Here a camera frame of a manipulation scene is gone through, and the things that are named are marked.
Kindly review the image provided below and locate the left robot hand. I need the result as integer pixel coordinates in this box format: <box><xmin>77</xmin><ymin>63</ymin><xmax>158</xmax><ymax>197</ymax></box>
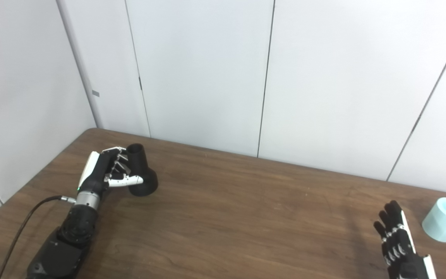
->
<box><xmin>78</xmin><ymin>146</ymin><xmax>144</xmax><ymax>195</ymax></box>

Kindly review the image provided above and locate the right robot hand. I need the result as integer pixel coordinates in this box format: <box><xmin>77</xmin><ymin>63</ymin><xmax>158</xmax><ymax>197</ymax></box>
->
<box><xmin>374</xmin><ymin>200</ymin><xmax>437</xmax><ymax>279</ymax></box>

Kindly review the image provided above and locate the black peg stand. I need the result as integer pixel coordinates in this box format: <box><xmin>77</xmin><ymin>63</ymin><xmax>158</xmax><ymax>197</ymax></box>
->
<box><xmin>126</xmin><ymin>143</ymin><xmax>158</xmax><ymax>197</ymax></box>

